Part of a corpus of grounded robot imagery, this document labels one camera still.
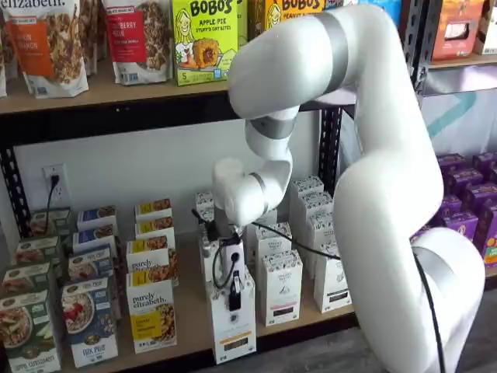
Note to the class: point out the white wall outlet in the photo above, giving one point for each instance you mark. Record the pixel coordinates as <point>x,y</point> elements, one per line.
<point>58,192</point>

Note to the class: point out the black metal shelving rack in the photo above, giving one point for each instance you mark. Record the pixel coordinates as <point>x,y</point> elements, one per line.
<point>466,61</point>
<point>116,116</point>

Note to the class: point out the green Bobo's apple pie box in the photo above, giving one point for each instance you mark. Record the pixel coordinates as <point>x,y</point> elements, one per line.
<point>242,19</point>
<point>202,39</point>

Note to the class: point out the red label granola bag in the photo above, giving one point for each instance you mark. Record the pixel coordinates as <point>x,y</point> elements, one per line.
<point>136,46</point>

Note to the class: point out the black wrist mounted device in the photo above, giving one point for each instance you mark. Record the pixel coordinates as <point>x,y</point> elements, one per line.
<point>211,231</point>

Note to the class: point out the white box yellow strip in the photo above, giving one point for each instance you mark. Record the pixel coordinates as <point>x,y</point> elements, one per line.
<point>204,202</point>
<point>233,334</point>

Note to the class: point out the yellow Bobo's peanut butter box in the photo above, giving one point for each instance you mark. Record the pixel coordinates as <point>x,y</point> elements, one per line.
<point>272,11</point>

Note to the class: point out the blue label granola bag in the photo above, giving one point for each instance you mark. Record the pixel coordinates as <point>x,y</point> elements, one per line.
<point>3,70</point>

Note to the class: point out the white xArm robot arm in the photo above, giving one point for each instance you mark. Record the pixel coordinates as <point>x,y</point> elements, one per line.
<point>388,194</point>

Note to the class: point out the white snack box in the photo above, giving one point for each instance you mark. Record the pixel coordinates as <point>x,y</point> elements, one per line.
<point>488,31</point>

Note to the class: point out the white box dark strip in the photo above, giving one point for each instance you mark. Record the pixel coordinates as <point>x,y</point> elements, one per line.
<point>314,204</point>
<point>330,283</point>
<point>306,186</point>
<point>320,229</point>

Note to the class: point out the blue ZBar box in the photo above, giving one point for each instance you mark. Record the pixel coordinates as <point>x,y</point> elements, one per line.
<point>392,9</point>

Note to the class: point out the purple Annie's box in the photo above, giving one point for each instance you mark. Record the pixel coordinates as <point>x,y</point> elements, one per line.
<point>464,180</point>
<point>479,196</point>
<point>485,161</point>
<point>487,225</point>
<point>460,221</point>
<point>450,163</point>

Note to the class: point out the green oatmeal box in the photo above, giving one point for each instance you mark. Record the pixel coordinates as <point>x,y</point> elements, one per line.
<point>25,279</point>
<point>35,250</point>
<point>48,221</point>
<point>27,334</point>

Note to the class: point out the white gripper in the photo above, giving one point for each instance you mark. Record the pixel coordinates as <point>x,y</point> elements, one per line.
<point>235,260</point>

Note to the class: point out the white teal striped banner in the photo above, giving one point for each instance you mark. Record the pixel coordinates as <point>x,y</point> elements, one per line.
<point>466,116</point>

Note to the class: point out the orange label granola bag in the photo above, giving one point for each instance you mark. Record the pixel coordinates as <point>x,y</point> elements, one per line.
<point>46,58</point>
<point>93,39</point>

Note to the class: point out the blue oatmeal box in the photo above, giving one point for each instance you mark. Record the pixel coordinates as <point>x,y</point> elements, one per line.
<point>91,264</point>
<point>95,215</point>
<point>89,322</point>
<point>93,235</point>

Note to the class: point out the white box pink strip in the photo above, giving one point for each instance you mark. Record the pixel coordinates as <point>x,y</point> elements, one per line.
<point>281,291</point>
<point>272,245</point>

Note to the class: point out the yellow purely elizabeth box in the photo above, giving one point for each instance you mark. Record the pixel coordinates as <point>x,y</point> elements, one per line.
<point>153,208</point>
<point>155,229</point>
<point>149,311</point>
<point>147,256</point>

